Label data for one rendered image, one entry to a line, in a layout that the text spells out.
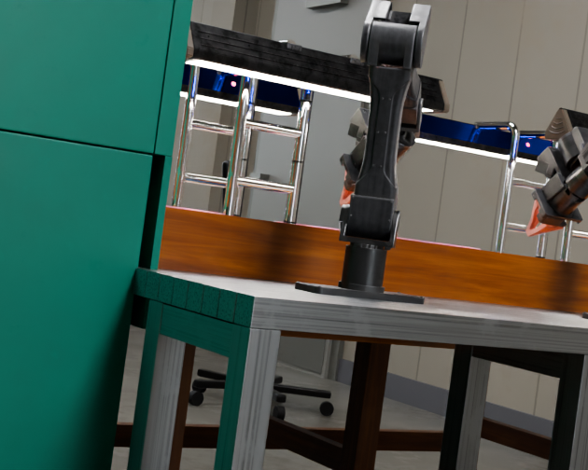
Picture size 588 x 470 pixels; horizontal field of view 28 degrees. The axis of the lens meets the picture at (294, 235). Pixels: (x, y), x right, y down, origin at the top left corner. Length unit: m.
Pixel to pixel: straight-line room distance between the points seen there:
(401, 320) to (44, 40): 0.63
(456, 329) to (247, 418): 0.34
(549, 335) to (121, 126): 0.69
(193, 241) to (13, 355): 0.34
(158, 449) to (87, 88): 0.52
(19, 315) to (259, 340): 0.40
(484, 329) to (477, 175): 3.78
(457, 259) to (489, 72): 3.40
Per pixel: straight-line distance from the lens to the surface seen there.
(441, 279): 2.11
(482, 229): 5.35
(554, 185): 2.33
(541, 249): 3.27
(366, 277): 1.73
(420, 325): 1.59
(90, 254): 1.72
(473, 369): 1.99
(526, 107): 5.25
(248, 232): 1.88
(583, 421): 1.82
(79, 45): 1.71
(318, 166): 6.41
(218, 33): 2.21
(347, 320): 1.51
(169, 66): 1.76
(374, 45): 1.75
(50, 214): 1.69
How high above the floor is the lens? 0.76
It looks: level
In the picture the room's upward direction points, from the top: 8 degrees clockwise
